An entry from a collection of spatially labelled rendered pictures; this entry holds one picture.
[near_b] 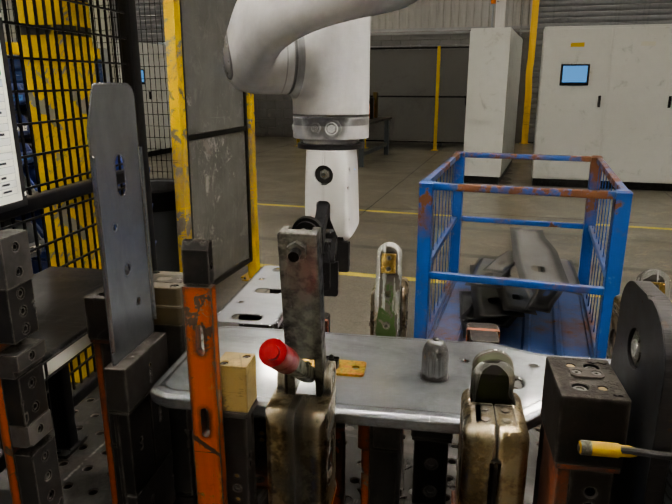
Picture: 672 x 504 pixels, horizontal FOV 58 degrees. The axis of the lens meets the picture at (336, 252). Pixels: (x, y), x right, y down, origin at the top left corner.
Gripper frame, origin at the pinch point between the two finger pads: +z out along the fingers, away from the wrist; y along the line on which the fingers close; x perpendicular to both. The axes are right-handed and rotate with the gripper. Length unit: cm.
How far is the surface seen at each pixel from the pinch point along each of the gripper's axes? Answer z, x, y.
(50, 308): 9.1, 41.6, 6.1
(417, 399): 12.2, -10.8, -5.9
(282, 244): -8.0, 1.4, -17.2
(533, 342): 94, -61, 208
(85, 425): 42, 53, 28
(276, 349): -2.2, -0.3, -26.4
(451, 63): -65, -33, 1184
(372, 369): 12.1, -5.1, 0.6
